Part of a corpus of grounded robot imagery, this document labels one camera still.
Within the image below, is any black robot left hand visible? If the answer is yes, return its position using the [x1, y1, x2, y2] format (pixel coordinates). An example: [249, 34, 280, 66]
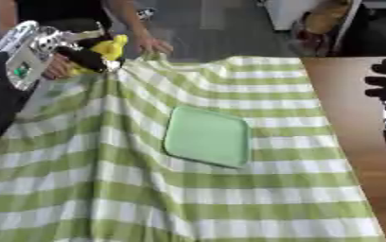
[54, 33, 127, 75]

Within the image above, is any green square mat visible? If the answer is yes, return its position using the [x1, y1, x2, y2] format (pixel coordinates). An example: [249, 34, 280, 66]
[160, 105, 253, 170]

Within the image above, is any person's left hand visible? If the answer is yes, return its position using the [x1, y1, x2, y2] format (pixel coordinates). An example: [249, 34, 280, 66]
[132, 35, 177, 58]

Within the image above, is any white cabinet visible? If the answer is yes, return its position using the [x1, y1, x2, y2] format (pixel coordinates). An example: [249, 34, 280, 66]
[262, 0, 336, 32]

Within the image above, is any person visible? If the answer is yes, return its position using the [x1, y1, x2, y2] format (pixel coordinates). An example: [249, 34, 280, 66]
[0, 0, 177, 80]

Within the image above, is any yellow soft toy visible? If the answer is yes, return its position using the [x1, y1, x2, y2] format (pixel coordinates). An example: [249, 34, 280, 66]
[67, 33, 131, 78]

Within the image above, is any brown and red bag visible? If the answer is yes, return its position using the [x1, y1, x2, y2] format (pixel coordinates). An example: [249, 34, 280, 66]
[287, 0, 354, 59]

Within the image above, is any person's right hand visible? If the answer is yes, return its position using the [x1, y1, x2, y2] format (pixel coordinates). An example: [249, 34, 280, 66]
[41, 52, 76, 80]

